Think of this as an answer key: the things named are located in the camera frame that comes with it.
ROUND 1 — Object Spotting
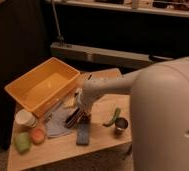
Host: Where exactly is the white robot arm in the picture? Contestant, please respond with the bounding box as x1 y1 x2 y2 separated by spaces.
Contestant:
77 57 189 171

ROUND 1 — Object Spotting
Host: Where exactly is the yellow plastic tray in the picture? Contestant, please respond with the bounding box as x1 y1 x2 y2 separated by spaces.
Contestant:
5 57 80 117

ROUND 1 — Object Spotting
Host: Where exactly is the brown bottle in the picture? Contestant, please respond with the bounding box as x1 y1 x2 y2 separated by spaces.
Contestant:
81 114 91 124

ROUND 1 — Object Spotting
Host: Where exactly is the green curved vegetable toy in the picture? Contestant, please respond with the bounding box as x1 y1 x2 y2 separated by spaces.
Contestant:
103 108 121 127

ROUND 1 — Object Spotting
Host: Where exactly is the blue rectangular sponge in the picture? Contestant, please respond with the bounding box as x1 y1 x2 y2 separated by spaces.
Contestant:
76 123 90 145

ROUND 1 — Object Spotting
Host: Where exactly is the metal cup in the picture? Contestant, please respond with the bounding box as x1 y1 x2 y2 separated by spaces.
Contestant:
114 117 128 135

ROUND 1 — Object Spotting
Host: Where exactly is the grey cloth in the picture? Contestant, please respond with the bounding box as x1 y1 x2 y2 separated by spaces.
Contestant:
44 102 75 138

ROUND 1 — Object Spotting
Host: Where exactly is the wooden table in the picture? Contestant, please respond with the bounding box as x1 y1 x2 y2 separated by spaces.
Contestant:
6 67 133 171

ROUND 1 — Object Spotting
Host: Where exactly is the orange round sponge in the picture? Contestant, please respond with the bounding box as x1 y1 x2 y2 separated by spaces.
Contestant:
30 128 45 144

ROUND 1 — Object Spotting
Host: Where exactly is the white paper cup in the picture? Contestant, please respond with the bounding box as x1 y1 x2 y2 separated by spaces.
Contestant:
15 109 37 128

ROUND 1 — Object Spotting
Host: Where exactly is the green sponge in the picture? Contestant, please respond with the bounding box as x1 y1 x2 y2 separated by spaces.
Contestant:
14 132 31 154

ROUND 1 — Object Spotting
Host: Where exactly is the metal shelf rack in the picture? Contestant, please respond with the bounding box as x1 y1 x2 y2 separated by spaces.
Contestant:
45 0 189 68

